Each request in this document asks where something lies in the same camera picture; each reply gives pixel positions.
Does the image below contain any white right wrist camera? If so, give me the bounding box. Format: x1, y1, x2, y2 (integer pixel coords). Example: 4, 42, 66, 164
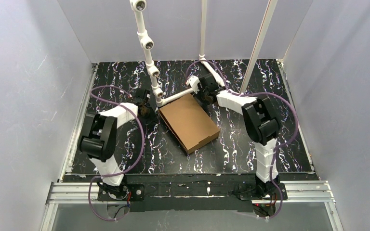
185, 76, 200, 93

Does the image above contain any brown cardboard box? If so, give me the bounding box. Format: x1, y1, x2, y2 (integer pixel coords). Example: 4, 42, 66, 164
159, 94, 220, 154

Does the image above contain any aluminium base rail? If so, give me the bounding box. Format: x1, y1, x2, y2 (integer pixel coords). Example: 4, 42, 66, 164
40, 64, 344, 231

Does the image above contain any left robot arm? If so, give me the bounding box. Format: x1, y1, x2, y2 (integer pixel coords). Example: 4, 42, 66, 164
77, 89, 155, 200

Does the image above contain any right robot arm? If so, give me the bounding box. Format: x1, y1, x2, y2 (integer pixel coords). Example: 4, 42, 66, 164
186, 75, 281, 197

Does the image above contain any white PVC pipe frame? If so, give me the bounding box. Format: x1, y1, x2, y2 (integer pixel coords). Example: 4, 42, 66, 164
128, 0, 279, 108

